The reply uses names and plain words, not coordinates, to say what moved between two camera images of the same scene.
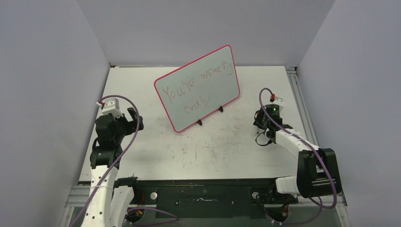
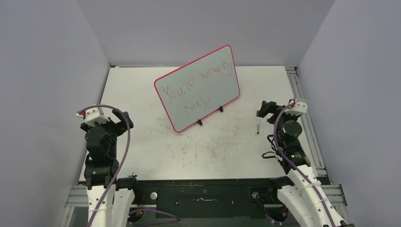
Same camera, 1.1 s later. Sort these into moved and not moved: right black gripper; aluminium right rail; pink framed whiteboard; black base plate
Moved: right black gripper
Not moved: aluminium right rail; black base plate; pink framed whiteboard
